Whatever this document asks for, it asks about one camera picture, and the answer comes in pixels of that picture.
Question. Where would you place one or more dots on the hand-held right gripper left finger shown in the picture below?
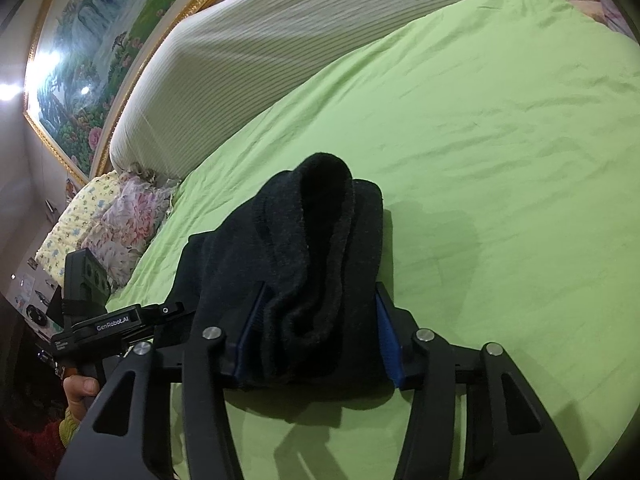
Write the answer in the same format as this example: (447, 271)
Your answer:
(247, 340)

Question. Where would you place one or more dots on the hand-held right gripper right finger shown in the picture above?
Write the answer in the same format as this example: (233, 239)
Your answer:
(390, 340)

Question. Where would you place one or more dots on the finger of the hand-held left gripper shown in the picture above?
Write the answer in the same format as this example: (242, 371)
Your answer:
(170, 317)

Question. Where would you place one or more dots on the black pants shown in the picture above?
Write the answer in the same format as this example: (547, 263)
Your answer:
(310, 240)

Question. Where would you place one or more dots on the person's left hand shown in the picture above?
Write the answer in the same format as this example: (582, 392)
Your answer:
(80, 387)

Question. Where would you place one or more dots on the pink floral pillow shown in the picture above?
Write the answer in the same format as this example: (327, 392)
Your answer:
(130, 225)
(612, 10)

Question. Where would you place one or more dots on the yellow floral pillow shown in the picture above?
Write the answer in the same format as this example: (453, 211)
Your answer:
(75, 220)

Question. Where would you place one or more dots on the person's red clothing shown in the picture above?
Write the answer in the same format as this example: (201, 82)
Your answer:
(30, 452)

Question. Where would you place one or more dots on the brown floral cloth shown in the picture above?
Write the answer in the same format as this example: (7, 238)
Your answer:
(150, 174)

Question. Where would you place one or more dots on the green bed sheet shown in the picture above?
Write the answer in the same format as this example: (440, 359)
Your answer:
(500, 185)

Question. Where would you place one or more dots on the gold framed landscape painting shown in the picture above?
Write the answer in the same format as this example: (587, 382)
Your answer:
(90, 75)

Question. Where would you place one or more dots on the white striped headboard cover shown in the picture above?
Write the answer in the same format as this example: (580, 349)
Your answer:
(275, 50)

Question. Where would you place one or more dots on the pink floral pillow right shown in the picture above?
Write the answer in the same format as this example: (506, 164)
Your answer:
(612, 10)

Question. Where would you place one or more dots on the wall poster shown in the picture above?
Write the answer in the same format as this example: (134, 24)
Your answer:
(35, 295)

